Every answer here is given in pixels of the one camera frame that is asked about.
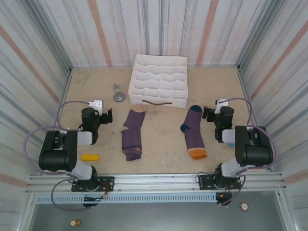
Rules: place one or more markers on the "purple sock teal toe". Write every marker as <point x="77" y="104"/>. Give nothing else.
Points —
<point x="193" y="134"/>

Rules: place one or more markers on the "purple sock beige toe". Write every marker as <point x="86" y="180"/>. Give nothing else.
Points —
<point x="132" y="134"/>

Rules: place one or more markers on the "white fabric compartment organizer box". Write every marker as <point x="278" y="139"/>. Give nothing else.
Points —
<point x="157" y="79"/>

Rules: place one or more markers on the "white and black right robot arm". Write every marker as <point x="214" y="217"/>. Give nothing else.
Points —
<point x="255" y="154"/>

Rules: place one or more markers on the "grey metal round-base fixture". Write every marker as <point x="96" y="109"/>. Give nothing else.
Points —
<point x="119" y="97"/>

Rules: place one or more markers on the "turquoise cylinder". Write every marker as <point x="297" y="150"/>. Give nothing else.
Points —
<point x="232" y="145"/>

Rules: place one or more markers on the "aluminium side profile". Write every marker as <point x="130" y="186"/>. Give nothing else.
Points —
<point x="246" y="89"/>
<point x="65" y="89"/>

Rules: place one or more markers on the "yellow block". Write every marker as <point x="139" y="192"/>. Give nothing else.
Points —
<point x="90" y="157"/>

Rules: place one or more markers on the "red round disc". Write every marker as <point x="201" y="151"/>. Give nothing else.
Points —
<point x="244" y="207"/>

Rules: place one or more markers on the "small brass fitting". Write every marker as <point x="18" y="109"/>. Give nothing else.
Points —
<point x="75" y="223"/>

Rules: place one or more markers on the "grey metal panel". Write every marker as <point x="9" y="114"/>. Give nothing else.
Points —
<point x="154" y="219"/>

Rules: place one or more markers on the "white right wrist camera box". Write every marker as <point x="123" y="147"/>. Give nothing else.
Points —
<point x="222" y="103"/>

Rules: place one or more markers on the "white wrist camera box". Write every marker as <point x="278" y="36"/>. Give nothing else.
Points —
<point x="222" y="103"/>
<point x="96" y="104"/>

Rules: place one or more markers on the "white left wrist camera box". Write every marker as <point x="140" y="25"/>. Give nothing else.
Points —
<point x="96" y="104"/>

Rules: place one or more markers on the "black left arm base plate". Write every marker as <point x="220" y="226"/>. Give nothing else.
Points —
<point x="107" y="180"/>

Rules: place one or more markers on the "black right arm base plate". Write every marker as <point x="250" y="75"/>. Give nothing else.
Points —
<point x="204" y="179"/>

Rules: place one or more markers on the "aluminium mounting rail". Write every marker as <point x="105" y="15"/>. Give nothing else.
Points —
<point x="154" y="183"/>

